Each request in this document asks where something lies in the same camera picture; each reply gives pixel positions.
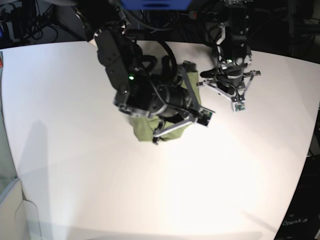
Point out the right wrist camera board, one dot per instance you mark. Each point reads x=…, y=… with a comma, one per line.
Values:
x=204, y=116

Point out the black OpenArm base box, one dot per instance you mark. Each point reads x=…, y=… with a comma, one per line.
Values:
x=302, y=219

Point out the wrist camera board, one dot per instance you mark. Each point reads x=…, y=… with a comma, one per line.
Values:
x=238, y=105
x=204, y=116

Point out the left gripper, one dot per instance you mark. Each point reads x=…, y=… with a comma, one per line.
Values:
x=232, y=87

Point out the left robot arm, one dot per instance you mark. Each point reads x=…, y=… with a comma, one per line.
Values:
x=233, y=55

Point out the white side cabinet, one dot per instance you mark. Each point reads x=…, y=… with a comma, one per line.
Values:
x=19, y=218

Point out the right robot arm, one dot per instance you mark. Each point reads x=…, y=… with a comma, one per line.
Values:
x=131, y=73

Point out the green T-shirt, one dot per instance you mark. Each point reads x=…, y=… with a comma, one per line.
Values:
x=143, y=128

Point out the black power strip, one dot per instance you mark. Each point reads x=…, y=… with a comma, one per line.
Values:
x=202, y=15

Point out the blue box at top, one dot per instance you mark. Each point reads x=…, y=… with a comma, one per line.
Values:
x=155, y=4

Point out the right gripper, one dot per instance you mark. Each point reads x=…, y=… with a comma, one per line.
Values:
x=175, y=98

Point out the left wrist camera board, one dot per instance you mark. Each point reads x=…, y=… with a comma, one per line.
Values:
x=238, y=105

